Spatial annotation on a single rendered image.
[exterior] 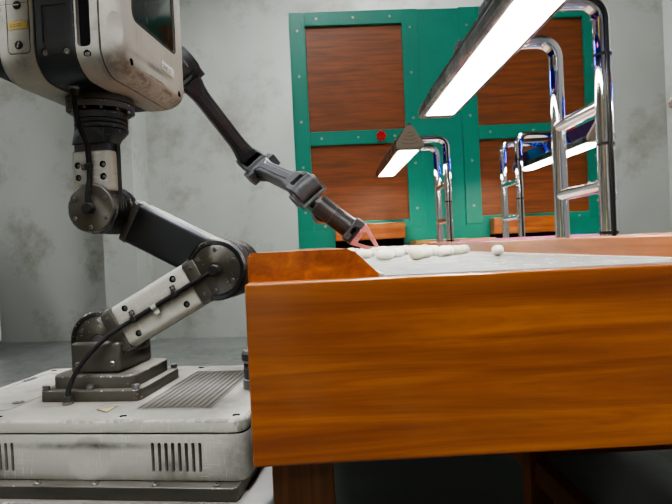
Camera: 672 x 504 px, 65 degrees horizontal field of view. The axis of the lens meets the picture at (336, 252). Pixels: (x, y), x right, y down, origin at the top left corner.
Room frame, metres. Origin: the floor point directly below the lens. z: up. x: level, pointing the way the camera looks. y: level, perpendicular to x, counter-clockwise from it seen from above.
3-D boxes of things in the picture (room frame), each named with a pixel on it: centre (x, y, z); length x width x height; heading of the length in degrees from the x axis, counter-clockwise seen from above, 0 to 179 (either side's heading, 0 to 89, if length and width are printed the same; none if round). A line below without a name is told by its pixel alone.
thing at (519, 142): (1.82, -0.70, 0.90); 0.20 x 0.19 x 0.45; 1
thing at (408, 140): (1.82, -0.22, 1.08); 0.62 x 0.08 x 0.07; 1
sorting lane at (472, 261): (1.38, -0.17, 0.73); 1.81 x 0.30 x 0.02; 1
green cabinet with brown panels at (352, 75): (2.57, -0.51, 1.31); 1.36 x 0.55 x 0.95; 91
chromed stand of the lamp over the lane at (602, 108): (0.84, -0.32, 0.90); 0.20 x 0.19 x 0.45; 1
